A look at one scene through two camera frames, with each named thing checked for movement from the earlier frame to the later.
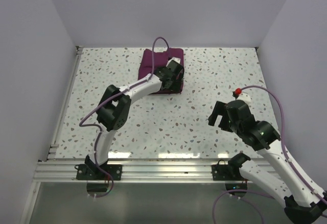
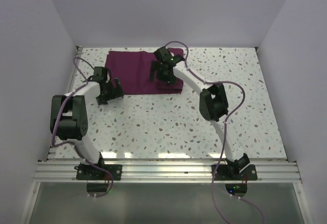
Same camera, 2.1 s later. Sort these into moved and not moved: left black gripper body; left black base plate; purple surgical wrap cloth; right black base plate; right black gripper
Moved: right black gripper; purple surgical wrap cloth; left black gripper body
Not moved: left black base plate; right black base plate
